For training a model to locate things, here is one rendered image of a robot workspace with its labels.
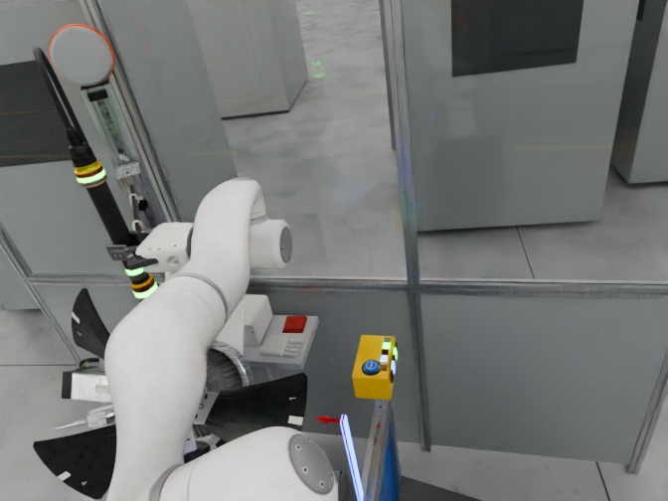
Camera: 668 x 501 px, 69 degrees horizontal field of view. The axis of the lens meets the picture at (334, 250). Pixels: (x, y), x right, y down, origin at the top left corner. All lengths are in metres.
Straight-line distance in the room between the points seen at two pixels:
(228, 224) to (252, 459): 0.36
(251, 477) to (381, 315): 1.44
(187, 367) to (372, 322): 1.43
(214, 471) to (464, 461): 2.04
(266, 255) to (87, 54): 0.94
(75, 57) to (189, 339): 1.17
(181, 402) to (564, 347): 1.61
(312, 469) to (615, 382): 1.73
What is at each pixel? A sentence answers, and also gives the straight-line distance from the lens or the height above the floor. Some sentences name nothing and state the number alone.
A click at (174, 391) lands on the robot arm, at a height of 1.75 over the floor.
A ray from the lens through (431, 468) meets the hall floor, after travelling 2.43.
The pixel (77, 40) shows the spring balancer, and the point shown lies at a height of 1.92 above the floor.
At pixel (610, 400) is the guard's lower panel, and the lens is 2.17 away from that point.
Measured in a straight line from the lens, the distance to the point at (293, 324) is 1.82.
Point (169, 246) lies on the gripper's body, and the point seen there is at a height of 1.67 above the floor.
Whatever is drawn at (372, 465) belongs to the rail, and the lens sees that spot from 1.45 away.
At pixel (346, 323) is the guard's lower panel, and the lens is 1.91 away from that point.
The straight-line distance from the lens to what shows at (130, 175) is 1.53.
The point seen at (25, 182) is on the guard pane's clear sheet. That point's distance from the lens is 2.19.
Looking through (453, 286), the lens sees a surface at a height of 0.99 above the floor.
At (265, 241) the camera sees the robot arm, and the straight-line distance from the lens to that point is 0.79.
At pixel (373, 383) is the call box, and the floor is 1.05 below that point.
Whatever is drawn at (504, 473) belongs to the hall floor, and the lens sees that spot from 2.44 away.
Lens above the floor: 2.08
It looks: 34 degrees down
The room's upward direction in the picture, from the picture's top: 10 degrees counter-clockwise
